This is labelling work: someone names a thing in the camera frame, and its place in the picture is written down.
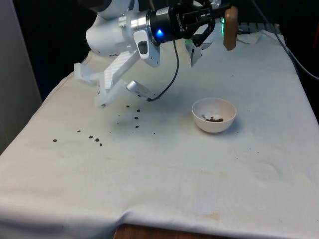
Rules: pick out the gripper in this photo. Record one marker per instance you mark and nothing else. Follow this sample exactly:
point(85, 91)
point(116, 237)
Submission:
point(167, 22)

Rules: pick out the brown cup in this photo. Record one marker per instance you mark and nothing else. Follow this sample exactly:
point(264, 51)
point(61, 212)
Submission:
point(230, 27)

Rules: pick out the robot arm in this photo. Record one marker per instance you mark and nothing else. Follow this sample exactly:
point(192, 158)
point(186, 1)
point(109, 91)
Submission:
point(104, 42)

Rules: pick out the coffee beans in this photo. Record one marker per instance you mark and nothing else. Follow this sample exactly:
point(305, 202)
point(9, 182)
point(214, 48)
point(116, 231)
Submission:
point(214, 120)

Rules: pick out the white bowl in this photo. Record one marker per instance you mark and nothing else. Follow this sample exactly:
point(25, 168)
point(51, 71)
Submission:
point(214, 128)

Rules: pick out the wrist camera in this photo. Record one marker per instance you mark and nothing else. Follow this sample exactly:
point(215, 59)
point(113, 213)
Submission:
point(139, 89)

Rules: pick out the white printed camera bracket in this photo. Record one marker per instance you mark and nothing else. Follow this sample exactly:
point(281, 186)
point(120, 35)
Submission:
point(112, 74)

